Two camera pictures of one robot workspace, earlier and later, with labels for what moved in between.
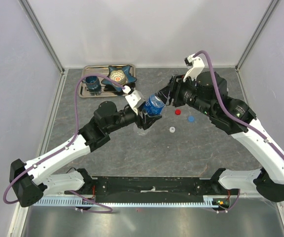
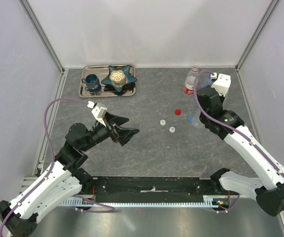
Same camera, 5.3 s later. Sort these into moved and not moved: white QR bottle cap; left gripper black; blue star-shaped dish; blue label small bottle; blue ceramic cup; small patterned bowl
Moved: left gripper black; blue label small bottle
Not moved: small patterned bowl; blue star-shaped dish; blue ceramic cup; white QR bottle cap
